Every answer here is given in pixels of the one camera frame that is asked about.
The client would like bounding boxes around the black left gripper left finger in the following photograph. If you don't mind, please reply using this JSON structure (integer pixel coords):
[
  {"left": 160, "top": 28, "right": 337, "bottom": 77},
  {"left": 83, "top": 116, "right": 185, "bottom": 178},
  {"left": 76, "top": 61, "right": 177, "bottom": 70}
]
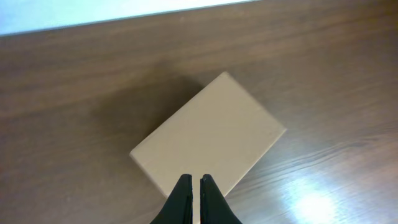
[{"left": 150, "top": 174, "right": 193, "bottom": 224}]

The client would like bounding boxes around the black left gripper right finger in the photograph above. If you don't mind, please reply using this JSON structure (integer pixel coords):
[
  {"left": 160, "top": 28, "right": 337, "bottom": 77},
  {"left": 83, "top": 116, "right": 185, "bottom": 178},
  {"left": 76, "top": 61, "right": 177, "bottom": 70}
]
[{"left": 200, "top": 174, "right": 242, "bottom": 224}]

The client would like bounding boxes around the brown cardboard box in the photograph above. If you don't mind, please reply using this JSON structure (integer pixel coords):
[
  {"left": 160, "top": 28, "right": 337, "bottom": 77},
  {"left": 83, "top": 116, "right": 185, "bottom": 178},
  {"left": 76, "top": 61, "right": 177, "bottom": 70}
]
[{"left": 129, "top": 71, "right": 287, "bottom": 198}]

